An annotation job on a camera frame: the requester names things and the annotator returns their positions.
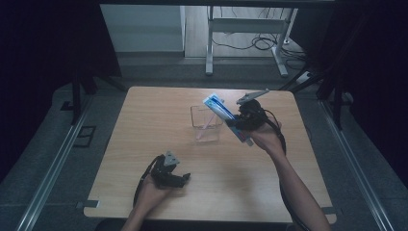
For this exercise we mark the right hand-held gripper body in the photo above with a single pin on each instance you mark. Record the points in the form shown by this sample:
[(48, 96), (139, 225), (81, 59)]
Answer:
[(253, 114)]

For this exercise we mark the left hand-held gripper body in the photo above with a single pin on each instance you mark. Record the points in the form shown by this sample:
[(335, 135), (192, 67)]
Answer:
[(165, 173)]

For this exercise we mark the blue white toothpaste tube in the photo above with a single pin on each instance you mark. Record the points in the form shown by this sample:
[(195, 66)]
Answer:
[(221, 109)]

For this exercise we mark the clear plastic cup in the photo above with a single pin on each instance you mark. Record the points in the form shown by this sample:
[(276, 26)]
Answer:
[(207, 126)]

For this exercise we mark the person's left hand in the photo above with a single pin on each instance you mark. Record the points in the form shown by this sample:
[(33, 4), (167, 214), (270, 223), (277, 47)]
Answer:
[(150, 194)]

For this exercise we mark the person's right hand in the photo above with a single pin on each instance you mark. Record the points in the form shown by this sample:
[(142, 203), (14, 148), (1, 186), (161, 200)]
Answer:
[(267, 138)]

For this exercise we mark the grey tape strip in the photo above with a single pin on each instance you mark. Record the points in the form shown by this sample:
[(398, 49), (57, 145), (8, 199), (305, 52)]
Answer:
[(332, 210), (87, 204)]

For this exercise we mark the black metal stand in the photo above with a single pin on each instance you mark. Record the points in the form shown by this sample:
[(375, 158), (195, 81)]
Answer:
[(77, 96), (335, 93)]

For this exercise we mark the white cabinet panel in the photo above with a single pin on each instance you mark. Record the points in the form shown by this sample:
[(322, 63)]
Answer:
[(142, 29)]

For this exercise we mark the black floor bracket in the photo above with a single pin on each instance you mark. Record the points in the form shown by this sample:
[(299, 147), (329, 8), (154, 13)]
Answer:
[(85, 136)]

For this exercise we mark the white metal desk frame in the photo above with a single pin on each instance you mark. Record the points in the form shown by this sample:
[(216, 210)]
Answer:
[(247, 25)]

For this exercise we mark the metal floor rail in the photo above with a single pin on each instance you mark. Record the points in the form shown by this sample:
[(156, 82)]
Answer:
[(51, 170), (351, 163)]

